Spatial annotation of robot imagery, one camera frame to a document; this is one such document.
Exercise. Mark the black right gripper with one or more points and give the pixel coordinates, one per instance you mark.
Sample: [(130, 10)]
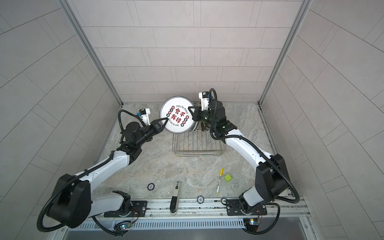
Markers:
[(197, 115)]

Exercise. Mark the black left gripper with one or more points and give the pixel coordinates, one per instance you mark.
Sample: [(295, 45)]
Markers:
[(155, 127)]

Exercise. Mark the white plate red characters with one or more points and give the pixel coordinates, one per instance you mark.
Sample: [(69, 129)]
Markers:
[(176, 110)]

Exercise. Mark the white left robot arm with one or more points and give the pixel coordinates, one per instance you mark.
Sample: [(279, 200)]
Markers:
[(72, 202)]

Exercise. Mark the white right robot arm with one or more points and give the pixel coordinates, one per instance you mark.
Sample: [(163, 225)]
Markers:
[(272, 181)]

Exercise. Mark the yellow capped white marker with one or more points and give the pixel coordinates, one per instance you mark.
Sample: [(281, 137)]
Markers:
[(219, 181)]

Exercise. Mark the green cube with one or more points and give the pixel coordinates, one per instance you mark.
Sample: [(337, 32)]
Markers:
[(228, 177)]

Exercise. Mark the black white handheld scraper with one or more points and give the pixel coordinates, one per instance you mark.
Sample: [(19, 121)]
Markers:
[(175, 199)]

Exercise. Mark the right round poker chip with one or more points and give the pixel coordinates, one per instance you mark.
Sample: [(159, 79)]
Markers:
[(200, 199)]

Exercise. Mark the left circuit board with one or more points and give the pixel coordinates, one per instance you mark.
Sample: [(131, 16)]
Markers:
[(122, 228)]

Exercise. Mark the circuit board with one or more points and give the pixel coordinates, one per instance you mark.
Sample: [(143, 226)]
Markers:
[(122, 228), (251, 226)]

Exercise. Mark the right circuit board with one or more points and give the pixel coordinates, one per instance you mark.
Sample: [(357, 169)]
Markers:
[(251, 226)]

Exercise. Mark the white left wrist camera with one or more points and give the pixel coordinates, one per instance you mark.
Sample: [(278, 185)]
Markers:
[(144, 114)]

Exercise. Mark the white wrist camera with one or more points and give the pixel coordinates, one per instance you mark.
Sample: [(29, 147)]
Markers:
[(205, 100), (144, 114)]

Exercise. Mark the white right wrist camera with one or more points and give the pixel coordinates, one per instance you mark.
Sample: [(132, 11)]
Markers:
[(205, 100)]

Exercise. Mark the metal wire dish rack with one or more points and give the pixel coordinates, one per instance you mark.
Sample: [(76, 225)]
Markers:
[(197, 142)]

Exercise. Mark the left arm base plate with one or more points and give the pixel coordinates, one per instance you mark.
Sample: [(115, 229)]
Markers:
[(134, 209)]

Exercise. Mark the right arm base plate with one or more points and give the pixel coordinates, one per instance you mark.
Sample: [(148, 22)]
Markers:
[(237, 207)]

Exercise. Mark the aluminium front rail frame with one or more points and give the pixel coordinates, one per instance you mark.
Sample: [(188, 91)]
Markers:
[(188, 208)]

